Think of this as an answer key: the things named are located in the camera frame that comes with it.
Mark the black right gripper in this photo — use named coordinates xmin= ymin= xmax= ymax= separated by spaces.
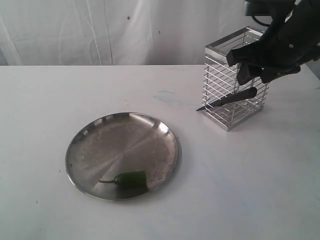
xmin=226 ymin=4 xmax=320 ymax=85

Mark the black handled knife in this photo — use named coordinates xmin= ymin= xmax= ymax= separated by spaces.
xmin=196 ymin=87 xmax=258 ymax=112

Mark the green jalapeno pepper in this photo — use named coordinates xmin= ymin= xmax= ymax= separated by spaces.
xmin=98 ymin=171 xmax=147 ymax=188

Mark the round stainless steel plate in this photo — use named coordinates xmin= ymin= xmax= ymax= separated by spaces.
xmin=65 ymin=112 xmax=182 ymax=201

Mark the white backdrop curtain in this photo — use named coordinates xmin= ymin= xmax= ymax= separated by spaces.
xmin=0 ymin=0 xmax=255 ymax=65

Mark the chrome wire utensil holder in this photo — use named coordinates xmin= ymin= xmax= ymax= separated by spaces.
xmin=198 ymin=26 xmax=269 ymax=132

